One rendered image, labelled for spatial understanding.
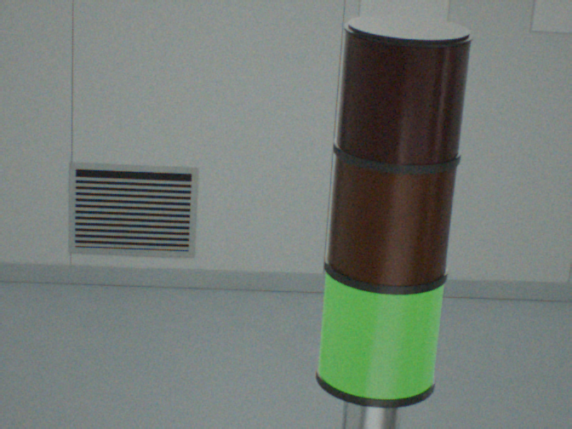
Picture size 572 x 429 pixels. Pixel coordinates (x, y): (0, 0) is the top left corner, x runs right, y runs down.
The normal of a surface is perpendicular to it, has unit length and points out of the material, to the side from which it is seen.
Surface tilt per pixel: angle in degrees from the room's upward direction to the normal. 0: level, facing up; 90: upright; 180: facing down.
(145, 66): 90
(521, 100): 90
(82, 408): 0
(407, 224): 90
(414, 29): 0
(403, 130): 90
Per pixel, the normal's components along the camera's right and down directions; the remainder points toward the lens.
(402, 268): 0.14, 0.33
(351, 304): -0.60, 0.22
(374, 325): -0.18, 0.32
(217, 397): 0.07, -0.94
